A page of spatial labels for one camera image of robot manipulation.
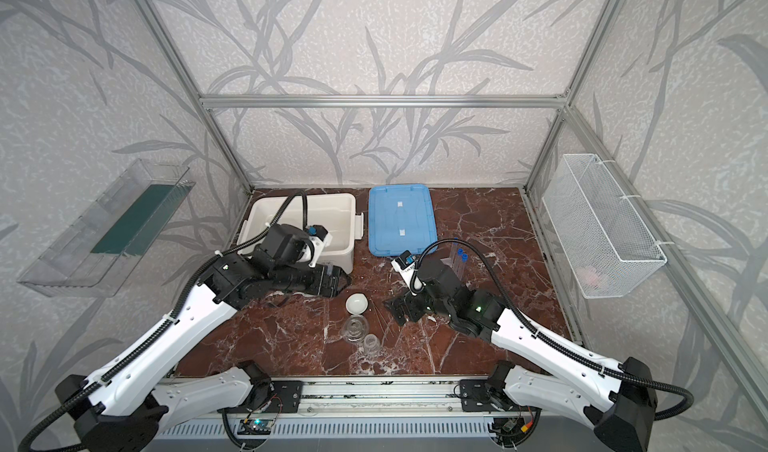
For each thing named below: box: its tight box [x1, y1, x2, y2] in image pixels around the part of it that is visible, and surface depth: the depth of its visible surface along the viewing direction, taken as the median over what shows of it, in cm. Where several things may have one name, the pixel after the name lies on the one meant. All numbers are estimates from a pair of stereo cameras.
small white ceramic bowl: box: [345, 292, 369, 315], surface depth 90 cm
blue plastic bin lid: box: [368, 184, 438, 257], surface depth 113 cm
